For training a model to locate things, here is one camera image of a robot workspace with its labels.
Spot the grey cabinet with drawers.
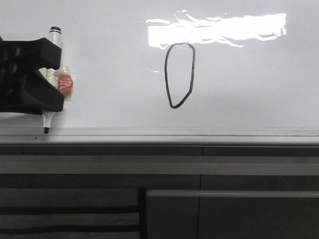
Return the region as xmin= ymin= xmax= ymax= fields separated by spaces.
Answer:
xmin=0 ymin=145 xmax=319 ymax=239

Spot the red round magnet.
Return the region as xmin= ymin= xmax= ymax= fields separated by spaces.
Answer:
xmin=55 ymin=65 xmax=74 ymax=101

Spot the white glossy whiteboard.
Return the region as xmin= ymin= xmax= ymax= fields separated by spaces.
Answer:
xmin=0 ymin=0 xmax=319 ymax=129

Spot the white whiteboard marker black tip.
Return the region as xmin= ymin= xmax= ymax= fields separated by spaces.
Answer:
xmin=42 ymin=26 xmax=62 ymax=134

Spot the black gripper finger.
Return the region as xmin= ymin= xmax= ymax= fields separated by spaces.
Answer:
xmin=0 ymin=70 xmax=64 ymax=115
xmin=0 ymin=38 xmax=62 ymax=75

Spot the aluminium whiteboard tray rail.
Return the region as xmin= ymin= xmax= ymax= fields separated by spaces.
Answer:
xmin=0 ymin=127 xmax=319 ymax=146

